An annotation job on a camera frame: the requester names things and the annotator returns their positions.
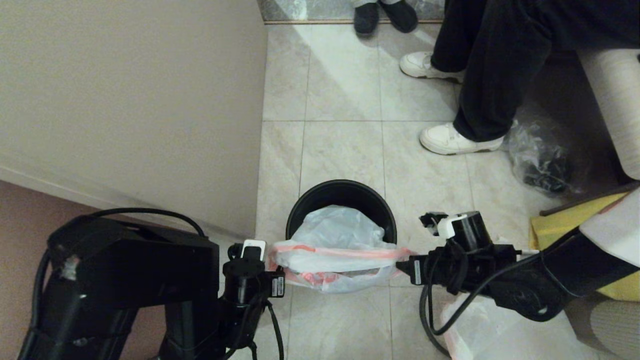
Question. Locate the grey ribbed rounded object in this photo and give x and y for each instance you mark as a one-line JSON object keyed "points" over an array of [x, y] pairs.
{"points": [[612, 327]]}

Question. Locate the white sneaker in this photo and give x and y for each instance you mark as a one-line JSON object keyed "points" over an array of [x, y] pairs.
{"points": [[447, 141], [420, 66]]}

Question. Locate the black round trash bin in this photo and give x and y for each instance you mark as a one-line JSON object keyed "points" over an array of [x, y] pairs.
{"points": [[345, 192]]}

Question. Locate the white ribbed cylinder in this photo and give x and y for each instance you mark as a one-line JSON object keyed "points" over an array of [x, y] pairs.
{"points": [[617, 100]]}

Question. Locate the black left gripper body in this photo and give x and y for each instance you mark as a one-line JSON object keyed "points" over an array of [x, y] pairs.
{"points": [[276, 286]]}

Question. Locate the person's leg in black trousers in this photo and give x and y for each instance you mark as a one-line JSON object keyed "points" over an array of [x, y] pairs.
{"points": [[455, 35], [500, 75]]}

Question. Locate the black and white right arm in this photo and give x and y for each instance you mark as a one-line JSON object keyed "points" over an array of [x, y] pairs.
{"points": [[575, 270]]}

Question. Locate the clear plastic bag dark contents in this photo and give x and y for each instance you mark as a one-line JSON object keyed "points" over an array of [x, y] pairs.
{"points": [[537, 155]]}

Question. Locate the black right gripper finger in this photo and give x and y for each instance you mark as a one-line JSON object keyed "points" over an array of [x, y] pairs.
{"points": [[404, 268]]}

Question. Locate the dark slip-on shoe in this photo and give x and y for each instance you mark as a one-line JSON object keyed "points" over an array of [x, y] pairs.
{"points": [[366, 17], [400, 15]]}

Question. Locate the translucent red-print trash bag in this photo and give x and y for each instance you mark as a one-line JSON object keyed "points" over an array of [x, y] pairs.
{"points": [[500, 330]]}

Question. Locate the yellow bag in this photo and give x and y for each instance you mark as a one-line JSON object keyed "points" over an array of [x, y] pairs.
{"points": [[555, 227]]}

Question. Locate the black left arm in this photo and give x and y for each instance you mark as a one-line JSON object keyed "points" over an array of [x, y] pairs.
{"points": [[125, 265]]}

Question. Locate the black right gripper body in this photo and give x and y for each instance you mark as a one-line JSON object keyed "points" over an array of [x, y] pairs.
{"points": [[430, 270]]}

